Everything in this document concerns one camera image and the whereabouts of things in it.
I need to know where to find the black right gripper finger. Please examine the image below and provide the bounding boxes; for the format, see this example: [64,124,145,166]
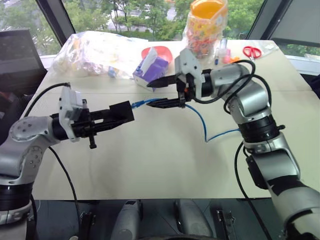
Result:
[146,74,179,90]
[145,97,186,110]

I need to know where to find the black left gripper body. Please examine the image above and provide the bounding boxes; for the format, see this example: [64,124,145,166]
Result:
[71,98,98,150]

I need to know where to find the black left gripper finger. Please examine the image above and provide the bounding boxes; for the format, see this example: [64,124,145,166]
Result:
[92,117,129,133]
[88,107,112,122]

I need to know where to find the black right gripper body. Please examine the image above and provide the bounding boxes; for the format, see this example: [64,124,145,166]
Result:
[175,71,199,109]

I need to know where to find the small black box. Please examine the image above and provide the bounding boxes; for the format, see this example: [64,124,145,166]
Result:
[108,100,136,124]

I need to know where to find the blue Ethernet cable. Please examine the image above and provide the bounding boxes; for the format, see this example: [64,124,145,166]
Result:
[130,98,242,143]

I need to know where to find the purple tissue box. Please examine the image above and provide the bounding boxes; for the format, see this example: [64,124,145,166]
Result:
[132,46,170,92]

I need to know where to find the red plastic bowl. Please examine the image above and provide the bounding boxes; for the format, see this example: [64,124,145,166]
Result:
[140,45,174,64]

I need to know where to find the clear bottle with pink base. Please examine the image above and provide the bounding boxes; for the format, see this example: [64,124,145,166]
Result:
[217,37,232,65]

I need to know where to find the bag of colourful items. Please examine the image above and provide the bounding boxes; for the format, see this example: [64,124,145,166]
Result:
[182,0,229,60]

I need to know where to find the clear plastic bag of items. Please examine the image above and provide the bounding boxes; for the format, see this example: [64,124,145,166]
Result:
[50,30,152,80]

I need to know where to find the red scissors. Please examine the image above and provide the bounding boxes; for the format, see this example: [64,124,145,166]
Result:
[242,45,263,63]

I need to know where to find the small clear plastic wrapper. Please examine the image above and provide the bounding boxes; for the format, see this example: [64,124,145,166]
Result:
[258,40,282,55]

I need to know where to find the black monitor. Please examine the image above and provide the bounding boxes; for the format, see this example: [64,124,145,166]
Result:
[0,28,49,96]

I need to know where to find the grey rounded robot leg shape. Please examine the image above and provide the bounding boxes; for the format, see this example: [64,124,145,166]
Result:
[174,199,214,238]
[116,199,141,240]

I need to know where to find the black clamp under table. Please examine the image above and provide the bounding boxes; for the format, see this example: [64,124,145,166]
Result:
[215,208,237,240]
[80,211,97,240]

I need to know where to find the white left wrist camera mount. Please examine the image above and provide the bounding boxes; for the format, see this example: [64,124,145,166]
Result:
[58,84,89,143]

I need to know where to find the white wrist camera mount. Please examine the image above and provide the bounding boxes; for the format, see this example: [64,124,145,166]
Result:
[174,47,206,99]
[58,84,89,143]

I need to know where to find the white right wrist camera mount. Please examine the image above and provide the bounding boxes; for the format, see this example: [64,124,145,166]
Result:
[174,47,206,99]

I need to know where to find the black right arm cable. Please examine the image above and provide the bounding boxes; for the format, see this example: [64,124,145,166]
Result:
[192,59,274,240]

